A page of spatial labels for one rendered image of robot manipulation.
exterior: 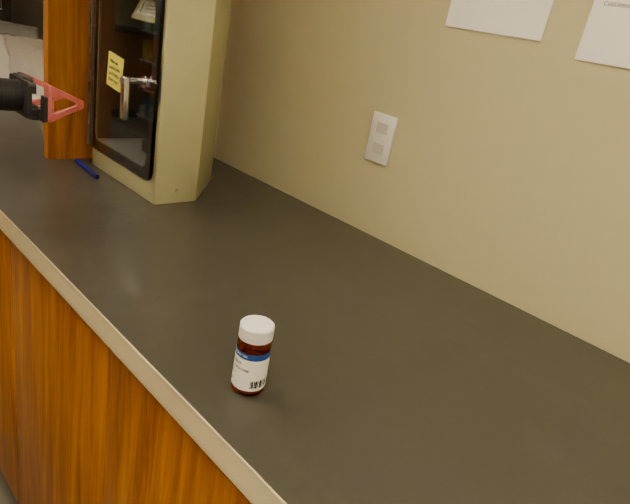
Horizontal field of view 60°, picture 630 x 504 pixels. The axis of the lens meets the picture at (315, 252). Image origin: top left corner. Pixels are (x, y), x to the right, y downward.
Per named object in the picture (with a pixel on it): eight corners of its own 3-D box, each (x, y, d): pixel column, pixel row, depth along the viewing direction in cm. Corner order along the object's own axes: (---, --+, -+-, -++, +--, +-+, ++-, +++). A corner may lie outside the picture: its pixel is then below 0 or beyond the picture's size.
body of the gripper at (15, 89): (19, 73, 103) (-25, 69, 98) (39, 83, 97) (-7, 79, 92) (19, 108, 106) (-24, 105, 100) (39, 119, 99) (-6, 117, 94)
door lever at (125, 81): (145, 121, 117) (139, 119, 119) (148, 76, 113) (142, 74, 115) (121, 121, 113) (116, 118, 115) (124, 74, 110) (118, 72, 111)
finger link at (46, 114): (73, 81, 106) (21, 76, 99) (89, 88, 102) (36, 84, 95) (72, 116, 108) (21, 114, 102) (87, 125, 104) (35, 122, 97)
